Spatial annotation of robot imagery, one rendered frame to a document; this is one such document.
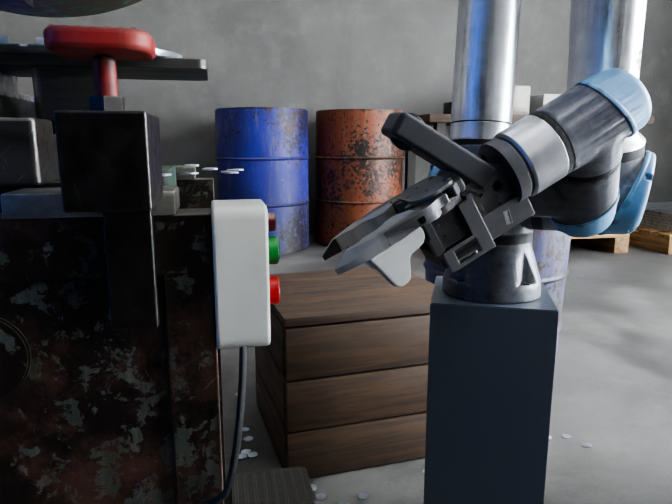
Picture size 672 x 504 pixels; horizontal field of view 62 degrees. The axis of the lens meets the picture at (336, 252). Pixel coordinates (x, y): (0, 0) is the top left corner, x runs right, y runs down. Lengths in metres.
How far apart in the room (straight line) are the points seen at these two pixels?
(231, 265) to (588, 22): 0.53
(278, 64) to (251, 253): 3.66
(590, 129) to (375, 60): 3.70
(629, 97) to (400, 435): 0.86
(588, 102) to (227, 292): 0.40
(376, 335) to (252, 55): 3.18
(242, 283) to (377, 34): 3.85
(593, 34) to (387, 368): 0.74
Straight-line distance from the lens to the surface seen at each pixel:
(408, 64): 4.35
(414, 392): 1.25
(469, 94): 0.73
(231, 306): 0.53
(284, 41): 4.17
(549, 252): 1.58
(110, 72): 0.45
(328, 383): 1.16
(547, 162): 0.60
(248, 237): 0.51
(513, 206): 0.60
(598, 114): 0.63
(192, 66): 0.72
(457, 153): 0.57
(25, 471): 0.63
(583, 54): 0.81
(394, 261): 0.54
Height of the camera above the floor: 0.68
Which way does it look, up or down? 11 degrees down
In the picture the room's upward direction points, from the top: straight up
